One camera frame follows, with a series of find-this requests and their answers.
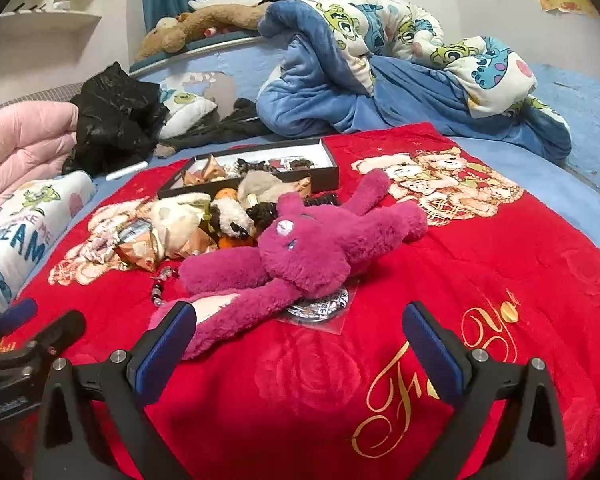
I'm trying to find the beaded bracelet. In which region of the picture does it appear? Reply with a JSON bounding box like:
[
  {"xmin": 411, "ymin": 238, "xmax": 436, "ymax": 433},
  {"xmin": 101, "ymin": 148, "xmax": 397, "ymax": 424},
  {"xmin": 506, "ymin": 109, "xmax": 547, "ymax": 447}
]
[{"xmin": 149, "ymin": 264, "xmax": 178, "ymax": 309}]

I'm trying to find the blue bed headboard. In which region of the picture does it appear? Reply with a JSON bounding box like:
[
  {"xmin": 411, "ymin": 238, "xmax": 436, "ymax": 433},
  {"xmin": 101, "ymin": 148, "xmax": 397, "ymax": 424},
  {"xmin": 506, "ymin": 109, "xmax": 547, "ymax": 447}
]
[{"xmin": 129, "ymin": 32, "xmax": 289, "ymax": 101}]

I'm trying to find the white monster scream pillow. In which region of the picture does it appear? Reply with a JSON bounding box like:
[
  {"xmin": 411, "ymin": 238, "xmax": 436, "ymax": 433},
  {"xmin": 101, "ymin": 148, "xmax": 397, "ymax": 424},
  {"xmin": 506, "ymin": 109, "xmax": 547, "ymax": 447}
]
[{"xmin": 0, "ymin": 171, "xmax": 96, "ymax": 313}]

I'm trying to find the white wall shelf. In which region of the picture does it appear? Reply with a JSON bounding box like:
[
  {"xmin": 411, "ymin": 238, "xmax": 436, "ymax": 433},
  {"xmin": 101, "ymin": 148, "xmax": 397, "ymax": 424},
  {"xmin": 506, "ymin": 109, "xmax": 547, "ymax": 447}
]
[{"xmin": 0, "ymin": 9, "xmax": 102, "ymax": 39}]

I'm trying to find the round badge in sleeve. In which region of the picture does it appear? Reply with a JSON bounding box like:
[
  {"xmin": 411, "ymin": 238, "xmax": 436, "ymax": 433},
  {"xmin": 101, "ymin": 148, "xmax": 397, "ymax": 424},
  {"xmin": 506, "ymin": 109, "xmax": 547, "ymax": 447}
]
[{"xmin": 277, "ymin": 286, "xmax": 356, "ymax": 335}]

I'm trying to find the black shallow box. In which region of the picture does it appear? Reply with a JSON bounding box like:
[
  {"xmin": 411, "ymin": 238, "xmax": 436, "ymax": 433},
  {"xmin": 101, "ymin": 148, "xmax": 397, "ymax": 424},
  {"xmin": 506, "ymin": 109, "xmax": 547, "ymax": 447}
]
[{"xmin": 157, "ymin": 138, "xmax": 339, "ymax": 198}]

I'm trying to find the magenta plush bear toy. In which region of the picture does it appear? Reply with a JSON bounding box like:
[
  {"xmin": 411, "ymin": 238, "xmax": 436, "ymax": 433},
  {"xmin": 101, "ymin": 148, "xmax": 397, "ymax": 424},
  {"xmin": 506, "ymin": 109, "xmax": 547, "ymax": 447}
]
[{"xmin": 178, "ymin": 169, "xmax": 428, "ymax": 360}]

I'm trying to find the blue monster print duvet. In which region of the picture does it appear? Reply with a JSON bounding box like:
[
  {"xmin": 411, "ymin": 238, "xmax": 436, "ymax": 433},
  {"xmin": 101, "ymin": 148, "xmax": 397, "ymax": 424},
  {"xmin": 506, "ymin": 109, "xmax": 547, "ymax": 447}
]
[{"xmin": 256, "ymin": 0, "xmax": 571, "ymax": 165}]

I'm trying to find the black puffer jacket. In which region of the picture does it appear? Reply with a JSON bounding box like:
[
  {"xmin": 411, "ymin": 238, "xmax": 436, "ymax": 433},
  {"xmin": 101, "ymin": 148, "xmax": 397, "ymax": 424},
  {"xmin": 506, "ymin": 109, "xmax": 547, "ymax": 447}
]
[{"xmin": 62, "ymin": 63, "xmax": 168, "ymax": 177}]

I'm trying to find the small monster print pillow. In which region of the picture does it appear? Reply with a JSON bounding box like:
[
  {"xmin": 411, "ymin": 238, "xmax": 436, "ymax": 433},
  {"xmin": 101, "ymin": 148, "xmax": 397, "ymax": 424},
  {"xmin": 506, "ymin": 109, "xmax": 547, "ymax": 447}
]
[{"xmin": 158, "ymin": 89, "xmax": 216, "ymax": 141}]

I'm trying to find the pink quilted comforter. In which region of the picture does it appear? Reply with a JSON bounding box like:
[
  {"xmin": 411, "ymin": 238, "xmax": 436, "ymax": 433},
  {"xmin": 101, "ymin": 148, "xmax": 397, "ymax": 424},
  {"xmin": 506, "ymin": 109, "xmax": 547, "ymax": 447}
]
[{"xmin": 0, "ymin": 101, "xmax": 79, "ymax": 203}]

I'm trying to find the brown plush dog toy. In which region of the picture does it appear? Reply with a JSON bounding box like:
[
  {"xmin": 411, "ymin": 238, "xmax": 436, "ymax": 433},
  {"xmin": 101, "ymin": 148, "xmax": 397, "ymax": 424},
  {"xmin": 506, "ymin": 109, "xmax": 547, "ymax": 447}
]
[{"xmin": 136, "ymin": 2, "xmax": 270, "ymax": 61}]

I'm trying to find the white fuzzy hair clip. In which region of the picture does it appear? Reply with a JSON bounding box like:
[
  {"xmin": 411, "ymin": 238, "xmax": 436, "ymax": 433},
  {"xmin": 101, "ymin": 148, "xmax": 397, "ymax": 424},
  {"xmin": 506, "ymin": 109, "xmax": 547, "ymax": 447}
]
[{"xmin": 209, "ymin": 197, "xmax": 256, "ymax": 240}]

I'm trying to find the dark grey garment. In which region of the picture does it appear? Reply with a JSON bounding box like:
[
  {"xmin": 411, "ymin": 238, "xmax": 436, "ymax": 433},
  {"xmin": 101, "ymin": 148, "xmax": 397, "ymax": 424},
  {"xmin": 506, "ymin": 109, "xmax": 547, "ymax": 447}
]
[{"xmin": 154, "ymin": 98, "xmax": 274, "ymax": 158}]

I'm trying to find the beige fluffy plush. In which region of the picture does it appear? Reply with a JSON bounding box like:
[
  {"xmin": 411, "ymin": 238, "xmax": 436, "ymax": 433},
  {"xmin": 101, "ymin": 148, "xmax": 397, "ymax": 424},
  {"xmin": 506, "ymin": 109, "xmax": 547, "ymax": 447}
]
[{"xmin": 237, "ymin": 170, "xmax": 311, "ymax": 209}]

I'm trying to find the cream plush rabbit toy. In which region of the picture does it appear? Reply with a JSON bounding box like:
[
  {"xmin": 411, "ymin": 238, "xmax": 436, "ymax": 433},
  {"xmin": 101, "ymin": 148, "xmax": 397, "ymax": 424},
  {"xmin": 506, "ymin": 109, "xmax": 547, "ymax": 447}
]
[{"xmin": 148, "ymin": 193, "xmax": 216, "ymax": 259}]

